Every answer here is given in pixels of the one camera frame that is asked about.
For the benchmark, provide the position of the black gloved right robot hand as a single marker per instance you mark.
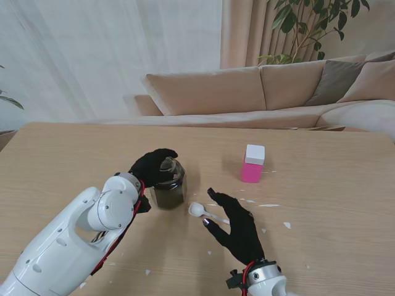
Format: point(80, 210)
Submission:
point(240, 231)

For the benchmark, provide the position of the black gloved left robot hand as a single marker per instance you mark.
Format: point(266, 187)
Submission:
point(148, 166)

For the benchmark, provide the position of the white plastic spoon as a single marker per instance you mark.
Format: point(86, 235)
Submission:
point(196, 209)

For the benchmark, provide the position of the pink coffee jar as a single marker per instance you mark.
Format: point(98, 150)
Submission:
point(251, 174)

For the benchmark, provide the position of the white square jar cap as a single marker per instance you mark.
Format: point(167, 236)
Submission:
point(255, 154)

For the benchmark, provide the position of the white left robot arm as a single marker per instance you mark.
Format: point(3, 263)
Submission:
point(61, 246)

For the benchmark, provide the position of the glass jar of coffee beans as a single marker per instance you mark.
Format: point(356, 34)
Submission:
point(171, 194)

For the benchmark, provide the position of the beige sofa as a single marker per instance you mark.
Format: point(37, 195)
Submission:
point(210, 92)

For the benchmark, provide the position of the white sheer curtain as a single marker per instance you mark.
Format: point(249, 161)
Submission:
point(108, 55)

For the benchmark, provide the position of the small green plant leaves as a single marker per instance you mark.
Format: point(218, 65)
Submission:
point(12, 101)

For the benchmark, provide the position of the beige pleated curtain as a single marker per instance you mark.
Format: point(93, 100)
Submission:
point(240, 34)

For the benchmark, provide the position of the grey sofa cushion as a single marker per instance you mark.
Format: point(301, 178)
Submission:
point(336, 80)

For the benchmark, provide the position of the beige sofa cushion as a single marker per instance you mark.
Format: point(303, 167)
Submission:
point(373, 81)

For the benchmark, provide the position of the tall green leafy plant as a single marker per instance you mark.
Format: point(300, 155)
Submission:
point(290, 21)

